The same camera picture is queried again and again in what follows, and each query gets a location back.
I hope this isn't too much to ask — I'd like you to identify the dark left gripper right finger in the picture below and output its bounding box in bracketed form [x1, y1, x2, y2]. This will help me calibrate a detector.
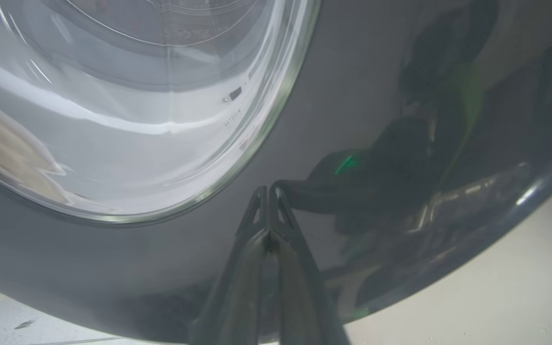
[270, 188, 351, 345]

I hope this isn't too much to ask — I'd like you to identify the grey washing machine door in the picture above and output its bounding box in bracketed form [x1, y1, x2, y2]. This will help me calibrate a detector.
[0, 0, 552, 344]

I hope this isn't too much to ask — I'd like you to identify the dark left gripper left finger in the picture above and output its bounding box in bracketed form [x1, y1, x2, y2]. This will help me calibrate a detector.
[190, 187, 270, 345]

